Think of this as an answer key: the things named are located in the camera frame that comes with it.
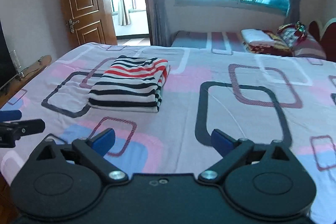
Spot wooden tv cabinet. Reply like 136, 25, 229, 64
1, 55, 52, 107

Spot white folded cloth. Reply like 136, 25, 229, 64
241, 29, 274, 44

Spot colourful item on pillow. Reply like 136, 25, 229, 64
294, 21, 307, 39

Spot teal cushion on windowsill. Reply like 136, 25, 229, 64
255, 0, 289, 13

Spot checkered maroon pillow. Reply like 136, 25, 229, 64
277, 23, 326, 60

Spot striped grey maroon small bed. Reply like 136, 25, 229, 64
172, 31, 248, 55

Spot red heart-shaped headboard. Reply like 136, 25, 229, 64
308, 18, 336, 62

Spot brown wooden door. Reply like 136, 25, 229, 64
61, 0, 117, 48

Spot black white red striped sweater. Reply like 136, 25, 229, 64
88, 55, 170, 113

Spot red yellow folded blanket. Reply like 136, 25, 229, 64
242, 30, 293, 57

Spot metal door handle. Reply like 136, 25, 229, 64
66, 19, 80, 34

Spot black television screen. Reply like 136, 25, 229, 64
0, 24, 18, 90

